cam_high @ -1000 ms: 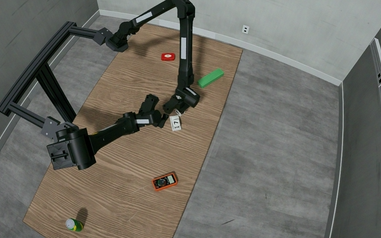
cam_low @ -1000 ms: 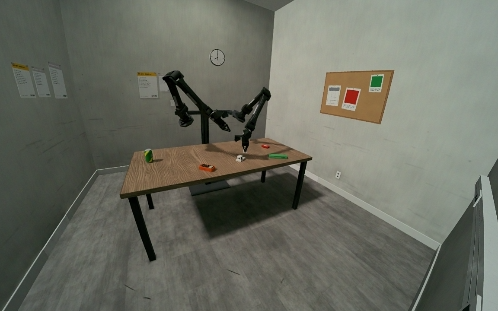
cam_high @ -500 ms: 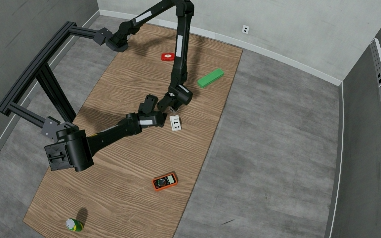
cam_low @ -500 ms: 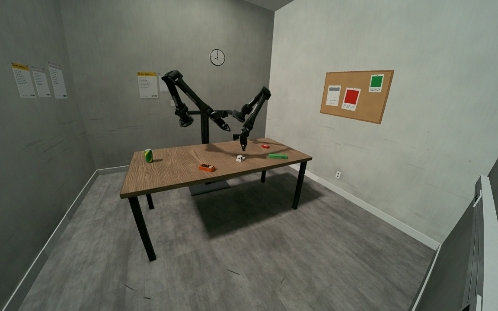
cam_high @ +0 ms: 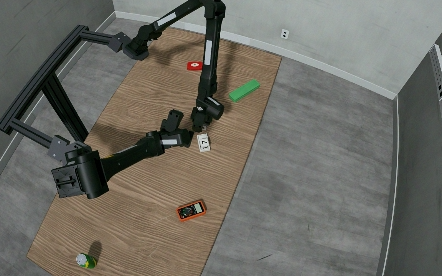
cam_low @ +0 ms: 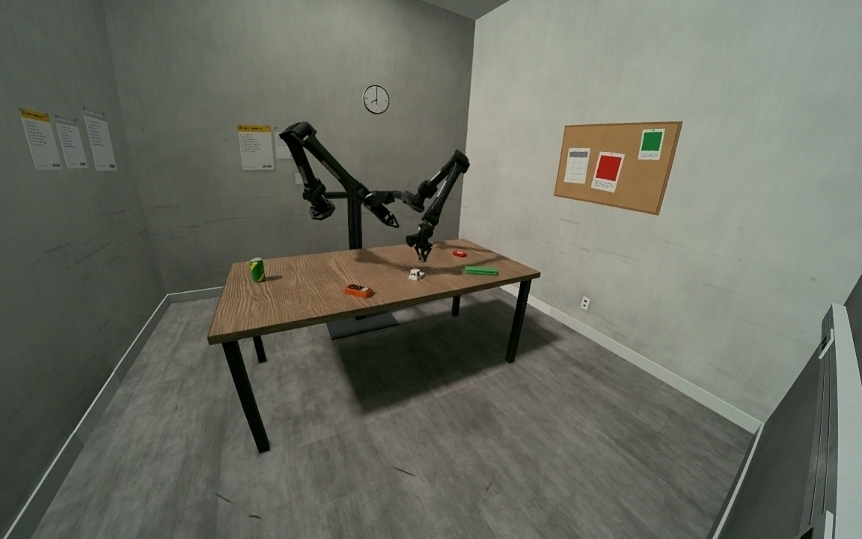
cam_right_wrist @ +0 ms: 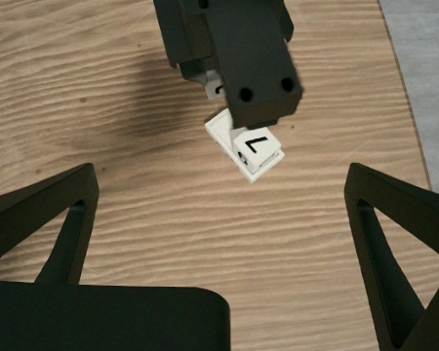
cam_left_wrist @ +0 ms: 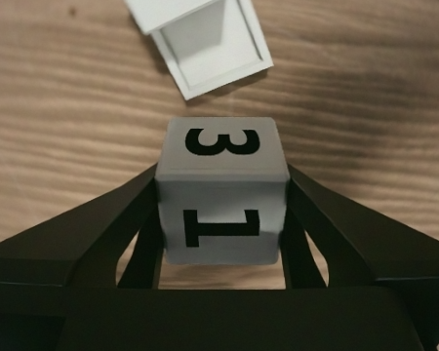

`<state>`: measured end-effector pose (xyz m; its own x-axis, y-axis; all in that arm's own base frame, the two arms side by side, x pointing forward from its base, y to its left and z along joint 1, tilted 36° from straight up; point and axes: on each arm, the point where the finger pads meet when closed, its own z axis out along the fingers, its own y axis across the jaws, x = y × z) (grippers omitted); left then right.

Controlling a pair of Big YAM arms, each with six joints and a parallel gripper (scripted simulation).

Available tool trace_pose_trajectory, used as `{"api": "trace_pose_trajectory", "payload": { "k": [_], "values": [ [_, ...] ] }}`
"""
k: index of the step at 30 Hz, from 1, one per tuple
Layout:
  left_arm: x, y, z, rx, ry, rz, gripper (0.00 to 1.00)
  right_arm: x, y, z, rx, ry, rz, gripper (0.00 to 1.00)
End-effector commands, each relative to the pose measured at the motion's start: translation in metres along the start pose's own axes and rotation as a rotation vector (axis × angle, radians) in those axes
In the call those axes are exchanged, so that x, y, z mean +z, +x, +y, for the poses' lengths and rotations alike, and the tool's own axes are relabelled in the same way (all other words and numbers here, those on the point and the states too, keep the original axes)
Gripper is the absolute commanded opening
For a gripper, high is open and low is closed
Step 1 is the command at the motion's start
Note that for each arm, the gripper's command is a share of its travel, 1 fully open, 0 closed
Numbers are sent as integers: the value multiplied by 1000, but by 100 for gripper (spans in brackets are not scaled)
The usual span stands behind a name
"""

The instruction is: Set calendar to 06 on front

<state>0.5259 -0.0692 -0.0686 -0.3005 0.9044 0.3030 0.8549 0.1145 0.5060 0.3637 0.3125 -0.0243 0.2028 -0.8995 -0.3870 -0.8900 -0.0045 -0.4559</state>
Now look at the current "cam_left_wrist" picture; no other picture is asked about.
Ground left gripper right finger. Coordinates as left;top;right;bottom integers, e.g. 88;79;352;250
280;162;439;348

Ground white number cube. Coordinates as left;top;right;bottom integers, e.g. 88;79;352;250
130;0;219;31
154;117;290;265

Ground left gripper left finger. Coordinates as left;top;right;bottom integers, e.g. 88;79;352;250
0;162;164;289

